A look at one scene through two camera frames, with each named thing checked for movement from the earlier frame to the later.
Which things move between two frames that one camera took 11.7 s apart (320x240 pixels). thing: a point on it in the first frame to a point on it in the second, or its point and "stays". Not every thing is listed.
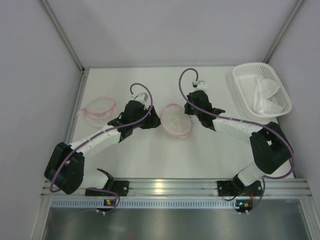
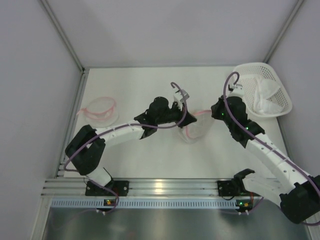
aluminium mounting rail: x=289 y=187 stays
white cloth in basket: x=265 y=88 stays
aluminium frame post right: x=295 y=10 stays
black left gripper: x=144 y=120 to x=182 y=118
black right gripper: x=191 y=107 to x=217 y=110
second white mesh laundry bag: x=99 y=112 stays
